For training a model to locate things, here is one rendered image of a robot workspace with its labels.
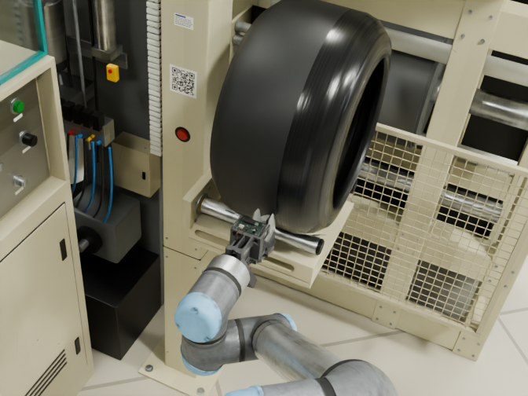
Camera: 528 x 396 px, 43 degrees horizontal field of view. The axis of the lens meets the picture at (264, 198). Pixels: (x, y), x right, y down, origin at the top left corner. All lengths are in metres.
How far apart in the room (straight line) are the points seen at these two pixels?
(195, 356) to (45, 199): 0.68
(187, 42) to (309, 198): 0.48
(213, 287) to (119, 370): 1.30
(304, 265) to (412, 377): 1.05
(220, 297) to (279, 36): 0.57
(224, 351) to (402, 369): 1.37
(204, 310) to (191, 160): 0.64
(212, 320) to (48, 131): 0.77
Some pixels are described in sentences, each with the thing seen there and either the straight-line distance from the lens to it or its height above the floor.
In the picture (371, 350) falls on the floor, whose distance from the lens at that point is 2.71.
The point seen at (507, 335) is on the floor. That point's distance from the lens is 2.95.
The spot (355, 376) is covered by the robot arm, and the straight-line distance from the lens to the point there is 0.91.
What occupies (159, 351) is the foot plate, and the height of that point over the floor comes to 0.01.
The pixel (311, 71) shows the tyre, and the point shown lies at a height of 1.40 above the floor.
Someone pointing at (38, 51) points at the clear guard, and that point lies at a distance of 1.71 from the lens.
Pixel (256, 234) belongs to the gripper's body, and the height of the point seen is 1.12.
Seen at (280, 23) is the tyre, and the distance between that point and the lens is 1.52.
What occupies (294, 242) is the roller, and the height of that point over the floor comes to 0.91.
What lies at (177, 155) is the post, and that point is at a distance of 1.84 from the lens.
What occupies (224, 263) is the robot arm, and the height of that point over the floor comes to 1.11.
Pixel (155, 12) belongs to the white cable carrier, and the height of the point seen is 1.38.
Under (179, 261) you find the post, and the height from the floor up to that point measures 0.58.
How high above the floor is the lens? 2.10
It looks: 40 degrees down
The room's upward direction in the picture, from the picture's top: 7 degrees clockwise
